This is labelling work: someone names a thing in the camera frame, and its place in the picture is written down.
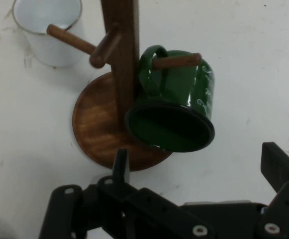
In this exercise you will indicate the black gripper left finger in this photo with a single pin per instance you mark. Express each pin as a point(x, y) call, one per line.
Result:
point(124, 199)

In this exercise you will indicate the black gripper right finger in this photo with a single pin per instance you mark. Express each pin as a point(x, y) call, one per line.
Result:
point(286, 199)

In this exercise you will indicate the green enamel mug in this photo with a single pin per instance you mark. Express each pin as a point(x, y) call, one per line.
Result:
point(181, 92)

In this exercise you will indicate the dark wooden mug tree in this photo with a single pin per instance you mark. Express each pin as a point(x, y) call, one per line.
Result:
point(97, 119)

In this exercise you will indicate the white enamel mug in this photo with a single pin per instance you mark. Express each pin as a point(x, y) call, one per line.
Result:
point(59, 47)

